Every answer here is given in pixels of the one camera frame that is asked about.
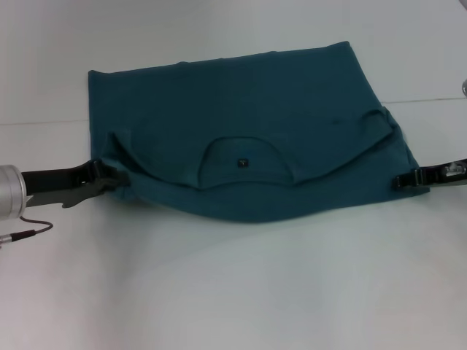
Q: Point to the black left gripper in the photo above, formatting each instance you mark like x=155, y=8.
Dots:
x=62, y=182

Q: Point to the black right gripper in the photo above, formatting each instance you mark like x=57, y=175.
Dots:
x=443, y=175

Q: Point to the teal t-shirt with FREE print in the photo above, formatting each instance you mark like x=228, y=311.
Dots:
x=255, y=138

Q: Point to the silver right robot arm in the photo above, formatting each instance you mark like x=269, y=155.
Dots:
x=464, y=87

